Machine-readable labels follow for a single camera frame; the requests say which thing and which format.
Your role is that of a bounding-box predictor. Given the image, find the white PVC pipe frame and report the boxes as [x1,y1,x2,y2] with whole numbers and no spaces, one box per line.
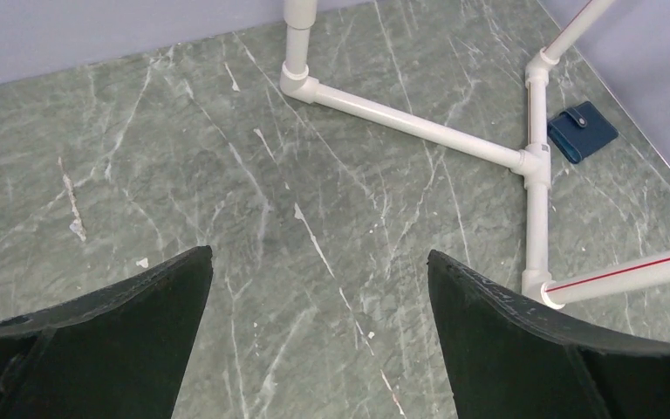
[279,1,670,309]

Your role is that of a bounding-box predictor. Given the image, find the dark blue card holder wallet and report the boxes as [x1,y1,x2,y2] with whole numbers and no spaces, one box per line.
[547,101,619,164]

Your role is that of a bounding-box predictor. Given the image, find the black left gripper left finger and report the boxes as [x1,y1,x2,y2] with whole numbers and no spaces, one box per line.
[0,246,213,418]

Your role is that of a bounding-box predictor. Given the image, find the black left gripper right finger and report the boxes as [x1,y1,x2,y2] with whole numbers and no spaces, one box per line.
[427,251,670,418]

